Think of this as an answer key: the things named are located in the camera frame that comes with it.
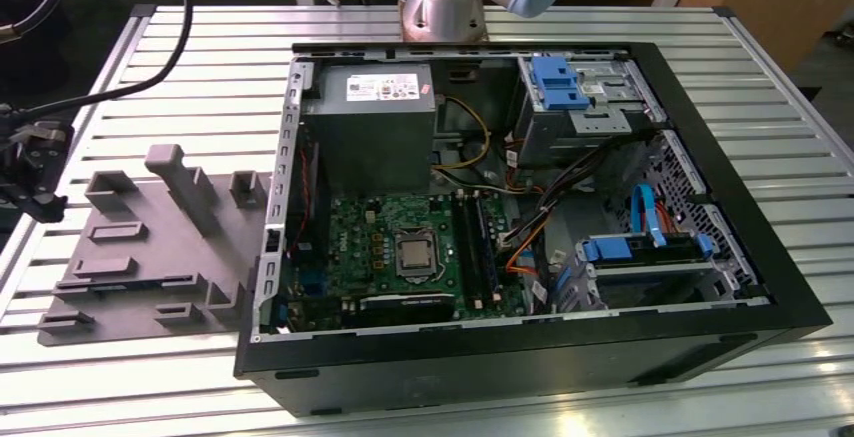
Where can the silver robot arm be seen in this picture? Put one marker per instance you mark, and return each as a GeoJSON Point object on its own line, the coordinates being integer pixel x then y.
{"type": "Point", "coordinates": [440, 12]}

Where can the black RAM slot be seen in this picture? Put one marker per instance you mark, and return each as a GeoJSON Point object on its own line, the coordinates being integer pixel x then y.
{"type": "Point", "coordinates": [470, 247]}
{"type": "Point", "coordinates": [462, 247]}
{"type": "Point", "coordinates": [478, 247]}

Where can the grey parts rack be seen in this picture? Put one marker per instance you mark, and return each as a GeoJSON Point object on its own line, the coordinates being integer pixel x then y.
{"type": "Point", "coordinates": [133, 317]}

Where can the green motherboard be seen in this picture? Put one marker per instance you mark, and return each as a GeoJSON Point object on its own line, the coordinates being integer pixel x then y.
{"type": "Point", "coordinates": [354, 217]}

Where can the grey power supply unit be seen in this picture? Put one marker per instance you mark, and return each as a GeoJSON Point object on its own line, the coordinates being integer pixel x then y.
{"type": "Point", "coordinates": [374, 147]}

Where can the silver CPU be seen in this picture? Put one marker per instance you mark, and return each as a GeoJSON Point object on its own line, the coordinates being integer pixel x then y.
{"type": "Point", "coordinates": [415, 254]}

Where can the black graphics card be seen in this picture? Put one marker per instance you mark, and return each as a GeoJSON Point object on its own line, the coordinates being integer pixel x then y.
{"type": "Point", "coordinates": [400, 314]}

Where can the black PC case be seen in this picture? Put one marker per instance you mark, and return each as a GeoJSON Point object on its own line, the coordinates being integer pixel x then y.
{"type": "Point", "coordinates": [467, 372]}

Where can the silver metal drive cage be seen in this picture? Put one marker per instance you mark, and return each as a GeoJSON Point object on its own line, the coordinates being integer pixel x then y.
{"type": "Point", "coordinates": [600, 122]}

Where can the hard disk in blue carrier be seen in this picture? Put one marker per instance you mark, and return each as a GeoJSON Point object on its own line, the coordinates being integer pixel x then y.
{"type": "Point", "coordinates": [607, 249]}

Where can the silver metal disk bay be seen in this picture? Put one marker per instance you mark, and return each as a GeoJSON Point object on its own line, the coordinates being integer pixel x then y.
{"type": "Point", "coordinates": [654, 269]}

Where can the brown wooden cabinet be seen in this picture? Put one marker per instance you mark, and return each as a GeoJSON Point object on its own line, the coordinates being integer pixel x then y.
{"type": "Point", "coordinates": [781, 2]}

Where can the black chair base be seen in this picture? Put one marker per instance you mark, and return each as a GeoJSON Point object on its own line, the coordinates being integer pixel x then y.
{"type": "Point", "coordinates": [842, 36]}

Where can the blue plastic drive bracket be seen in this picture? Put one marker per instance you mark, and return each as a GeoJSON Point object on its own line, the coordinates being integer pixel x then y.
{"type": "Point", "coordinates": [556, 82]}

